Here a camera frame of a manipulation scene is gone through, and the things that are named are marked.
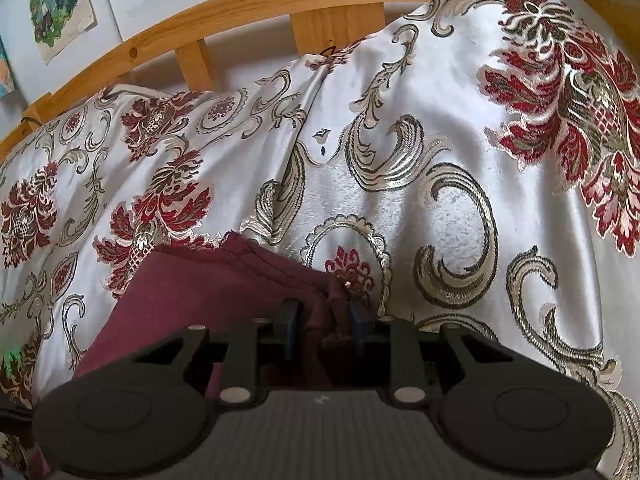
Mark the colourful cartoon wall poster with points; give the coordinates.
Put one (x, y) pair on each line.
(60, 7)

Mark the wall poster with orange print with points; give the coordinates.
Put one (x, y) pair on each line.
(5, 67)

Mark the maroon garment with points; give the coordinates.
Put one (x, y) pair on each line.
(200, 285)

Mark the white wall conduit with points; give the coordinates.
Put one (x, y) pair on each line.
(111, 5)

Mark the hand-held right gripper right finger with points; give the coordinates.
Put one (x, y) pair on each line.
(358, 331)

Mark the wooden bed frame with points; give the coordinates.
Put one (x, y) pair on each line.
(225, 2)

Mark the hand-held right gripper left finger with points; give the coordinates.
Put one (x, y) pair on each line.
(289, 329)

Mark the white floral bedspread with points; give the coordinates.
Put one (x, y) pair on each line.
(440, 125)

